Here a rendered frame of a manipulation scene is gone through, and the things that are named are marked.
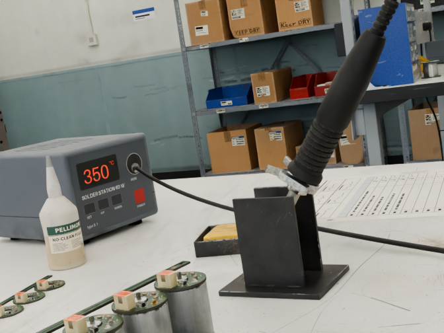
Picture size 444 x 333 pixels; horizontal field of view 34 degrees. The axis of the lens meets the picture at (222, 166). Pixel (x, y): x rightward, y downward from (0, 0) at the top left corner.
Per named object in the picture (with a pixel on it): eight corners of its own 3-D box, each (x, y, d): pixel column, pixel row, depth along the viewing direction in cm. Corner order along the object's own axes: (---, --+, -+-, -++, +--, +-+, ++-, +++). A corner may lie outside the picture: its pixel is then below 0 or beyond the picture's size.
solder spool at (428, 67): (444, 74, 228) (443, 59, 228) (435, 77, 224) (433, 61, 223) (427, 76, 233) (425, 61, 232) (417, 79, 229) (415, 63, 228)
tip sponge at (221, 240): (291, 232, 64) (288, 215, 64) (283, 250, 59) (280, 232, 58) (210, 240, 66) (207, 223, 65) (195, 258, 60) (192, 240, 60)
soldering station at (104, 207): (162, 218, 78) (147, 131, 76) (80, 250, 69) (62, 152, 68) (73, 215, 87) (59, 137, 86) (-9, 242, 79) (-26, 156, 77)
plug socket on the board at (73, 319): (93, 330, 29) (90, 314, 29) (77, 337, 28) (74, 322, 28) (80, 327, 29) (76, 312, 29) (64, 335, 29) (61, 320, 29)
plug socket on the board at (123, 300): (140, 304, 31) (138, 290, 31) (127, 312, 30) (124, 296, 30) (127, 302, 32) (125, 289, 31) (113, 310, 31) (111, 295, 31)
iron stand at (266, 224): (291, 348, 48) (357, 232, 44) (190, 275, 50) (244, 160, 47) (323, 314, 53) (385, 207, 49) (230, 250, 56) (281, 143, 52)
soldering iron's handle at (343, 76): (312, 189, 47) (406, 9, 41) (281, 170, 47) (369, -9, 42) (325, 180, 49) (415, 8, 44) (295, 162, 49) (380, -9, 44)
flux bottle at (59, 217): (69, 271, 62) (48, 158, 60) (41, 270, 64) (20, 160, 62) (94, 259, 65) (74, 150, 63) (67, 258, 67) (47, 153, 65)
